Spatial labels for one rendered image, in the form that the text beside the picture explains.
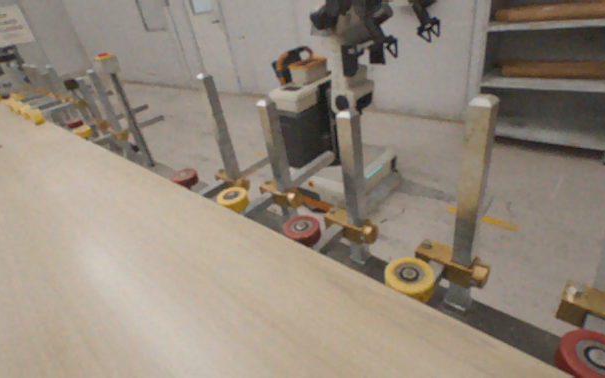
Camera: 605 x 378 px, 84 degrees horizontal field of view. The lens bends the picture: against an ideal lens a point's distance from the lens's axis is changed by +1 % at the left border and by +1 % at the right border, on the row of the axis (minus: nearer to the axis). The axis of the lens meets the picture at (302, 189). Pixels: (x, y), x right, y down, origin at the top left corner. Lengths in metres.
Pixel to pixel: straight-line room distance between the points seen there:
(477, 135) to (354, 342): 0.36
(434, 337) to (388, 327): 0.06
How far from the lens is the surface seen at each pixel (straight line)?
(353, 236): 0.84
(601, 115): 3.36
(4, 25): 4.72
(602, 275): 0.78
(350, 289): 0.59
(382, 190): 0.96
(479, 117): 0.57
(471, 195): 0.63
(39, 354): 0.75
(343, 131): 0.70
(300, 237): 0.70
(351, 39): 1.92
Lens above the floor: 1.35
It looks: 31 degrees down
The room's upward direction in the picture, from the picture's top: 11 degrees counter-clockwise
